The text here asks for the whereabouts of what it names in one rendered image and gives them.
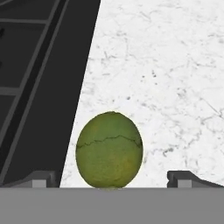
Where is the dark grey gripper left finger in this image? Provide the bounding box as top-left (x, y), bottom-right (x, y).
top-left (3, 170), bottom-right (59, 189)

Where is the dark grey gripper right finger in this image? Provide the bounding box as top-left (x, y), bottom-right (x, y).
top-left (166, 170), bottom-right (224, 189)

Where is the green lime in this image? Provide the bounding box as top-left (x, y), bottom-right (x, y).
top-left (75, 110), bottom-right (144, 189)

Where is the black hob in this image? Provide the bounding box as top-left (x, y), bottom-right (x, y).
top-left (0, 0), bottom-right (102, 188)

